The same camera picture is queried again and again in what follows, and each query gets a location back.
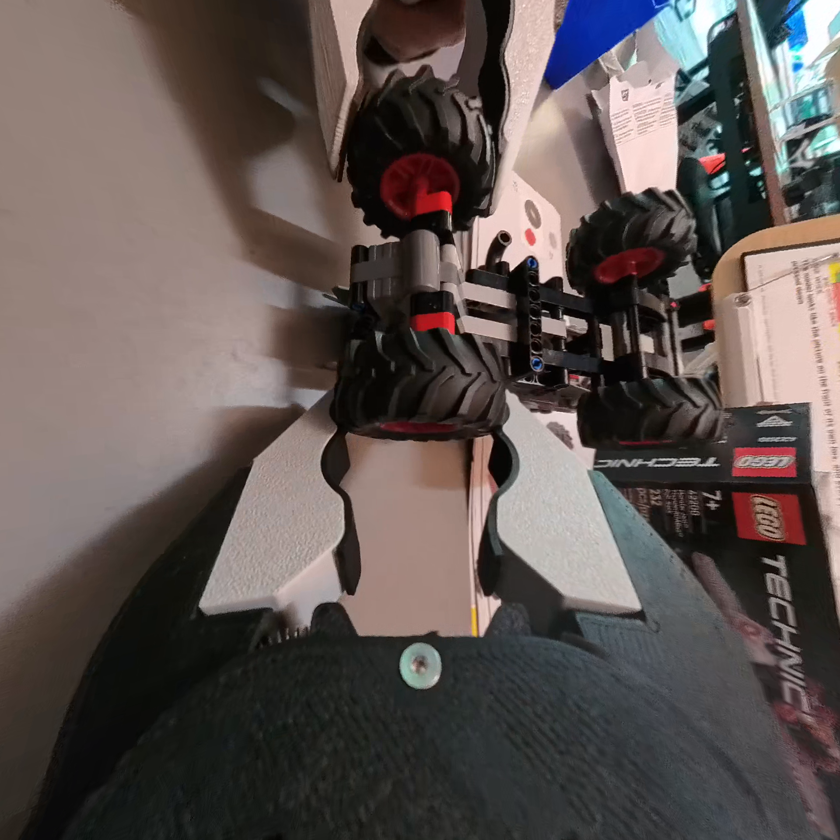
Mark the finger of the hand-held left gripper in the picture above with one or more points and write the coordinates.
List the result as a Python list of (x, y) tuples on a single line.
[(525, 65), (328, 79)]

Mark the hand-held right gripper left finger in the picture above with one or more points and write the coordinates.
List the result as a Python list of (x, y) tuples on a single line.
[(275, 525)]

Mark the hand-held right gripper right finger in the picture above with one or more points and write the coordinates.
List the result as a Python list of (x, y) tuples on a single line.
[(564, 525)]

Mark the toy brick monster truck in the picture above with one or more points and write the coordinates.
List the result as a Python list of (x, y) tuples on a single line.
[(459, 308)]

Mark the grey desk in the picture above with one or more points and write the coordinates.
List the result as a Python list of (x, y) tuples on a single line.
[(131, 328)]

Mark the person's left hand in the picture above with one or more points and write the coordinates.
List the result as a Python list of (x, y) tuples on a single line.
[(413, 26)]

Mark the blue bin with marker tag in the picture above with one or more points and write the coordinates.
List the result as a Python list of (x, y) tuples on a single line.
[(590, 39)]

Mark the folded white paper leaflet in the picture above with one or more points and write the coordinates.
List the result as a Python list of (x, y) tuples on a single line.
[(640, 124)]

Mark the open instruction booklet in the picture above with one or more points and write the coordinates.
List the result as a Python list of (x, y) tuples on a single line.
[(525, 210)]

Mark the black toy set box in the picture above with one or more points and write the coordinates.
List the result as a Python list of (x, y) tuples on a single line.
[(722, 590)]

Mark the black office chair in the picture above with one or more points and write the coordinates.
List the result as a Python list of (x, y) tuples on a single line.
[(699, 210)]

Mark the white board stand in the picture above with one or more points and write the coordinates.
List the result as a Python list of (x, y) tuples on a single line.
[(738, 348)]

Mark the printed brick instruction sheet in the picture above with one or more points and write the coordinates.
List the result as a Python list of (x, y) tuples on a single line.
[(800, 328)]

